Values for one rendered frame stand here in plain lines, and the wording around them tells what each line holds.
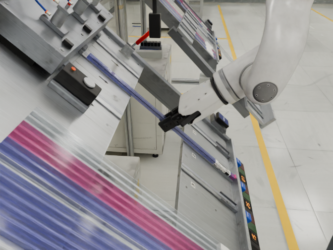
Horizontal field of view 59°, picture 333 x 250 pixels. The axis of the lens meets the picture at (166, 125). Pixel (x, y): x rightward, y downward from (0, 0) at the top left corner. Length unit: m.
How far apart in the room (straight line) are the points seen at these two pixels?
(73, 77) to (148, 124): 1.39
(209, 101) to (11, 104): 0.40
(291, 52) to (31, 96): 0.45
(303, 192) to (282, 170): 0.21
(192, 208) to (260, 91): 0.27
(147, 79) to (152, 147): 1.13
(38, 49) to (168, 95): 0.48
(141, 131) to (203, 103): 1.30
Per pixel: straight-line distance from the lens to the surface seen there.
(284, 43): 0.59
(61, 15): 0.59
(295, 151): 2.36
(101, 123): 0.58
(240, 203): 0.79
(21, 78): 0.55
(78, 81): 0.55
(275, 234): 1.74
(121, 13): 1.64
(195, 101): 0.68
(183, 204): 0.62
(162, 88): 0.92
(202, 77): 1.22
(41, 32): 0.57
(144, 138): 1.97
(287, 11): 0.61
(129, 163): 1.07
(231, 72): 0.67
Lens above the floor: 1.29
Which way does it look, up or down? 32 degrees down
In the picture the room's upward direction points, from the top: straight up
